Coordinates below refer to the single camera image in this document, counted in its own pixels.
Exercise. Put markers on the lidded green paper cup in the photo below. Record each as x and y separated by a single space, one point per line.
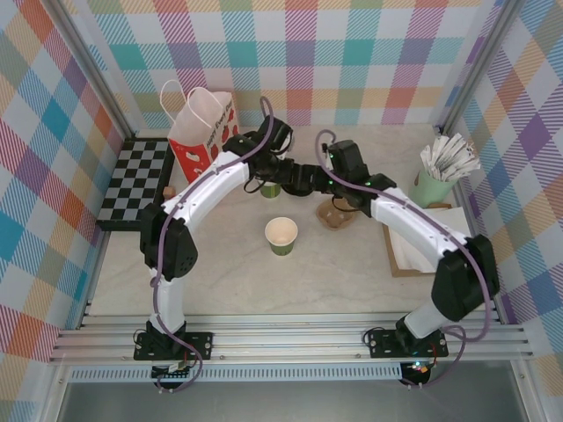
270 192

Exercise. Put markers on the brown pulp cup carrier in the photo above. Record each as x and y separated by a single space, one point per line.
334 218

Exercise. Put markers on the red white paper gift bag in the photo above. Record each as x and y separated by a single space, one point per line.
198 127

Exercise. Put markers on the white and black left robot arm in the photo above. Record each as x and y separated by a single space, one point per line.
211 180

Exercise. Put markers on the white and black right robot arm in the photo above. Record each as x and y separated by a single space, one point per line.
413 220

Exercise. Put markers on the white paper sachet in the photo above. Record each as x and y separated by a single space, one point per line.
440 151
427 160
471 165
452 151
464 154

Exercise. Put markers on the mint green holder cup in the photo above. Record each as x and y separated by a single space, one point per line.
429 193

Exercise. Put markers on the brown napkin tray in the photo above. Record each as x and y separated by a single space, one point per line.
388 250

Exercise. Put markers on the black grey checkered board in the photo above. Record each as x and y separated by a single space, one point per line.
132 176

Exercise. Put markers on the small lit circuit board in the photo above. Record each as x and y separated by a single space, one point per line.
418 368

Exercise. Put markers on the grey metal sheet panel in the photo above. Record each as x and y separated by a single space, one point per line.
286 402

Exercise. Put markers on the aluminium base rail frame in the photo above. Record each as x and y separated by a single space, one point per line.
286 338

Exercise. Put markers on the aluminium corner post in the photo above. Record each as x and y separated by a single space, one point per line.
477 66
92 70

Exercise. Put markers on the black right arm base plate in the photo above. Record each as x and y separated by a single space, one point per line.
380 343

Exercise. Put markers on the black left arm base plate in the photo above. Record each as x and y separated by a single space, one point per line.
202 345

